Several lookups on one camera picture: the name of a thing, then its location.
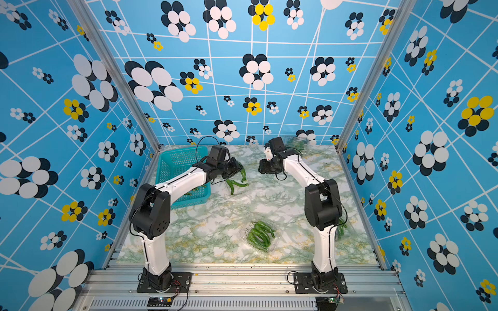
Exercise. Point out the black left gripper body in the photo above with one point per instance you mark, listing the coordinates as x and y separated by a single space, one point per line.
229 168

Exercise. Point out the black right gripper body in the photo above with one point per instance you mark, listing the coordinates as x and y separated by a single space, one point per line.
268 166

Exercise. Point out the clear clamshell with peppers middle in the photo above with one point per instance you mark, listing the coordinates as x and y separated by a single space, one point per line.
233 184

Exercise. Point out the clear clamshell with peppers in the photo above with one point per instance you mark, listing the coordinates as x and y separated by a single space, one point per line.
298 144
233 184
262 235
341 229

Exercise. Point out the clear clamshell with peppers front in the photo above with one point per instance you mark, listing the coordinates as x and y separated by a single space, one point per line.
262 235

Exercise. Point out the green peppers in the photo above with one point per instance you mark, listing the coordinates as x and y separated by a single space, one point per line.
198 191

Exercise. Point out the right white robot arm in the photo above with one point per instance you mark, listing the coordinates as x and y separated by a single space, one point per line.
322 207

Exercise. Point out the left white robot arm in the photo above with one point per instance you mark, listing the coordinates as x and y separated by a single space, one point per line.
150 215

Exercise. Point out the clear clamshell with peppers back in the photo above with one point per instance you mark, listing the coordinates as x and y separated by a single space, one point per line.
298 144

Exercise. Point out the clear clamshell with peppers right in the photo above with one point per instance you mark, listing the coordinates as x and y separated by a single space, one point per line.
341 229

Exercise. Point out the teal plastic basket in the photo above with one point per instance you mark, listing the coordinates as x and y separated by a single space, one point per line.
175 162

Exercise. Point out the left controller board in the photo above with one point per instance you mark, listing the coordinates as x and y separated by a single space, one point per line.
159 303

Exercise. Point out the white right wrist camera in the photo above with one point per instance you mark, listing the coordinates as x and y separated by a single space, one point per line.
268 153

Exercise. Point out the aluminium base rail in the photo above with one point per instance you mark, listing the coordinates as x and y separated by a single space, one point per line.
243 287

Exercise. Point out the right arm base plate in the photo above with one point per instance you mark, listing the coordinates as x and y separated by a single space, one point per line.
304 284

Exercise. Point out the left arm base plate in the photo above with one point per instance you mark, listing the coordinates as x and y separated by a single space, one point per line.
183 282

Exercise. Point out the aluminium frame post right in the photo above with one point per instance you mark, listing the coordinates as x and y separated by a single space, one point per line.
400 20

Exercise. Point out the aluminium frame post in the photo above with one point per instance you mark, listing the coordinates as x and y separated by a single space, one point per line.
400 20
101 47

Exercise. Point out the aluminium frame post left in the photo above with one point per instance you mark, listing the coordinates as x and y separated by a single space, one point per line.
101 47

